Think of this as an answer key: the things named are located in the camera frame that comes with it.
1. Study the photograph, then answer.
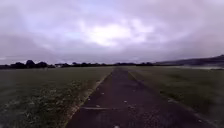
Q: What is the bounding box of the dark asphalt path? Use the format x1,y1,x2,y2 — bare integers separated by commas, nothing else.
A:
63,66,218,128

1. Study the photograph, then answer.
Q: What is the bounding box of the grass field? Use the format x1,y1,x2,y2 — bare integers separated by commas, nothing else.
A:
0,66,115,128
123,65,224,128

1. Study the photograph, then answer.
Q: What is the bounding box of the row of trees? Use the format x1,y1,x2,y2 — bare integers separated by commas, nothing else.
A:
0,59,158,70

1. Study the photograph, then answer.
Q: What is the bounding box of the wooded hill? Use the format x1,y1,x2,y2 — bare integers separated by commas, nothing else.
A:
155,54,224,67

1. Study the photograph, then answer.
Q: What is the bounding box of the pale water strip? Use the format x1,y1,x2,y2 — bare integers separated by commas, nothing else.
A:
179,65,224,71

